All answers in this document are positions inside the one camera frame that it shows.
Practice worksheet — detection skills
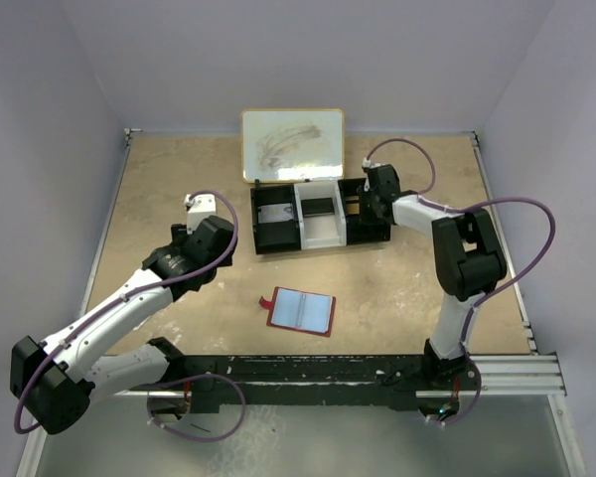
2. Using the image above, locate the black white three-bin organizer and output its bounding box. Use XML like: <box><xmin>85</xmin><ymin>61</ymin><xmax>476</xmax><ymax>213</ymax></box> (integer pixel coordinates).
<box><xmin>250</xmin><ymin>179</ymin><xmax>390</xmax><ymax>255</ymax></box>

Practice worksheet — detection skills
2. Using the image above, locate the red card holder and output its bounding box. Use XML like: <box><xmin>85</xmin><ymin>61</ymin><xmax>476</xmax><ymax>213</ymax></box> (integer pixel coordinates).
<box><xmin>258</xmin><ymin>287</ymin><xmax>337</xmax><ymax>337</ymax></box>

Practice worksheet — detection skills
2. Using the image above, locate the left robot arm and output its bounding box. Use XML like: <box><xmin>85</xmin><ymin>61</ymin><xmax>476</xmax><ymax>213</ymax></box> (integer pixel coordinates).
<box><xmin>10</xmin><ymin>214</ymin><xmax>238</xmax><ymax>434</ymax></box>

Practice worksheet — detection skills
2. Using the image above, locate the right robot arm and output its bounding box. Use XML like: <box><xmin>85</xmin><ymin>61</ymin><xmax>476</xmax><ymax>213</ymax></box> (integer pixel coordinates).
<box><xmin>359</xmin><ymin>159</ymin><xmax>508</xmax><ymax>389</ymax></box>

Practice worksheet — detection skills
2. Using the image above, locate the silver credit card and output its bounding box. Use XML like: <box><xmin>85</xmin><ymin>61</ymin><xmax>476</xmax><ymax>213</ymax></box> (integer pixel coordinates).
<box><xmin>257</xmin><ymin>203</ymin><xmax>295</xmax><ymax>224</ymax></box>

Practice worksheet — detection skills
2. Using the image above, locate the small whiteboard with stand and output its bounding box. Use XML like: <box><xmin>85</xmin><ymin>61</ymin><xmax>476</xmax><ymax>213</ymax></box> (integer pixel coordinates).
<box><xmin>240</xmin><ymin>108</ymin><xmax>346</xmax><ymax>184</ymax></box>

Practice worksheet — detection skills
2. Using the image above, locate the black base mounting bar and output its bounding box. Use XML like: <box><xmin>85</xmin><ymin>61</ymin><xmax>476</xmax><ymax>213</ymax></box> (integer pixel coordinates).
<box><xmin>176</xmin><ymin>355</ymin><xmax>481</xmax><ymax>413</ymax></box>

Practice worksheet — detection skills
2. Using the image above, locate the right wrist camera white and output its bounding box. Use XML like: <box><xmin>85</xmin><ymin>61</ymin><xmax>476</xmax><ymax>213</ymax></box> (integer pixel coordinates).
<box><xmin>362</xmin><ymin>158</ymin><xmax>378</xmax><ymax>172</ymax></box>

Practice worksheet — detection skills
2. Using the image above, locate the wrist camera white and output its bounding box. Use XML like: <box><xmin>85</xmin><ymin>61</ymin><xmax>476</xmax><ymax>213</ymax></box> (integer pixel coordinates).
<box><xmin>362</xmin><ymin>158</ymin><xmax>378</xmax><ymax>172</ymax></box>
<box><xmin>184</xmin><ymin>194</ymin><xmax>217</xmax><ymax>235</ymax></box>

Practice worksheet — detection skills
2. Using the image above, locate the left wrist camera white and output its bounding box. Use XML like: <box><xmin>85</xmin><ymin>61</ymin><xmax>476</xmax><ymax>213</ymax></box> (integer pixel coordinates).
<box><xmin>184</xmin><ymin>194</ymin><xmax>217</xmax><ymax>235</ymax></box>

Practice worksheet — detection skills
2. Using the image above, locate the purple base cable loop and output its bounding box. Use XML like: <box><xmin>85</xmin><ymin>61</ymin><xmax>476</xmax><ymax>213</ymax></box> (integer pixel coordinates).
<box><xmin>146</xmin><ymin>372</ymin><xmax>249</xmax><ymax>442</ymax></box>

